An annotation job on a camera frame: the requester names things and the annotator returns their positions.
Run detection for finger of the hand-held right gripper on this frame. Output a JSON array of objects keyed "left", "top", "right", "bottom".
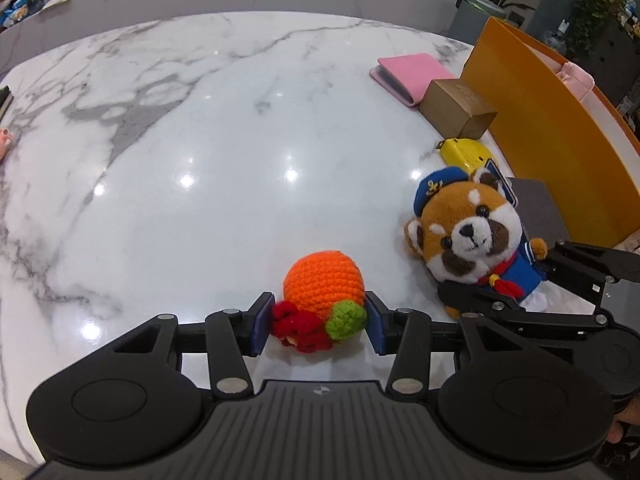
[
  {"left": 545, "top": 240, "right": 640, "bottom": 307},
  {"left": 437, "top": 281, "right": 615, "bottom": 342}
]

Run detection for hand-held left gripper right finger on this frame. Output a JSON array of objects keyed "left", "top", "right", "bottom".
[{"left": 365, "top": 290, "right": 538, "bottom": 400}]

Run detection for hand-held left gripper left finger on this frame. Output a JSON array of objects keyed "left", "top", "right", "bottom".
[{"left": 114, "top": 291, "right": 277, "bottom": 401}]

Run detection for orange crochet fruit toy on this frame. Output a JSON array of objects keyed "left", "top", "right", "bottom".
[{"left": 270, "top": 252, "right": 368, "bottom": 352}]

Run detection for red panda sailor plush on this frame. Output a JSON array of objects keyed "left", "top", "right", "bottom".
[{"left": 404, "top": 166, "right": 556, "bottom": 318}]

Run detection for orange storage box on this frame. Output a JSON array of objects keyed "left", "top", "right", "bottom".
[{"left": 459, "top": 16, "right": 640, "bottom": 250}]

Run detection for yellow plastic toy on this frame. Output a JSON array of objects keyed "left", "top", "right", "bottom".
[{"left": 436, "top": 137, "right": 493, "bottom": 171}]

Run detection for pink fabric pouch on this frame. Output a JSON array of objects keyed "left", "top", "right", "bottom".
[{"left": 556, "top": 60, "right": 596, "bottom": 103}]

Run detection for pink leather wallet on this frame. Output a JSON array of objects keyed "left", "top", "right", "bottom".
[{"left": 369, "top": 52, "right": 458, "bottom": 107}]

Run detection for person's right hand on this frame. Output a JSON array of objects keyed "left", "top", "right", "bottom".
[{"left": 605, "top": 396, "right": 640, "bottom": 443}]

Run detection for gold cardboard box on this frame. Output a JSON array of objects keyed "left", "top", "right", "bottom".
[{"left": 418, "top": 78, "right": 499, "bottom": 140}]

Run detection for dark cabinet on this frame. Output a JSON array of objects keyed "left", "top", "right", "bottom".
[{"left": 590, "top": 10, "right": 640, "bottom": 126}]

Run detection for clear water jug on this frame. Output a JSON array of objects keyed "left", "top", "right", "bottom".
[{"left": 542, "top": 20, "right": 571, "bottom": 56}]

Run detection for leafy trailing plant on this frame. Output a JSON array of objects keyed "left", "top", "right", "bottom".
[{"left": 570, "top": 0, "right": 628, "bottom": 56}]

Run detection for grey pedal trash can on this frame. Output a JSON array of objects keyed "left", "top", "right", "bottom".
[{"left": 447, "top": 0, "right": 508, "bottom": 43}]

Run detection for blue snack bag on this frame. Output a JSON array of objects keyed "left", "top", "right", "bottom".
[{"left": 0, "top": 0, "right": 31, "bottom": 28}]

